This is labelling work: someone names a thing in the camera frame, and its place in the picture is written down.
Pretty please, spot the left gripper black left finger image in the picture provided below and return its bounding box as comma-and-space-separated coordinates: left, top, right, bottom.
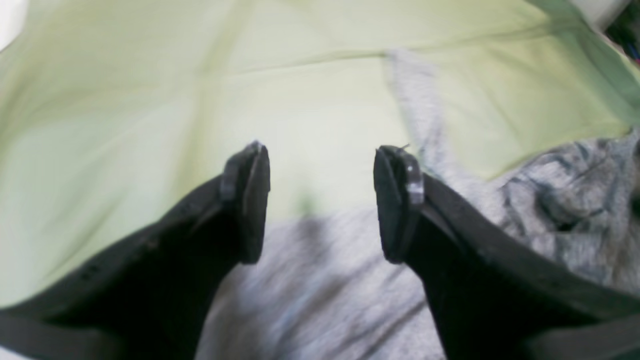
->
1, 141, 270, 360

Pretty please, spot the grey heathered T-shirt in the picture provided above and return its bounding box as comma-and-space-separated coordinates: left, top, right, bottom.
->
198, 50, 639, 360

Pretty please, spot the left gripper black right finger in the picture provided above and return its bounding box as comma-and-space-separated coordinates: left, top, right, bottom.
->
374, 145, 640, 360

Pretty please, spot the green table cloth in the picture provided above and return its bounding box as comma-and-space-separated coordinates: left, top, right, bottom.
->
1, 0, 639, 305

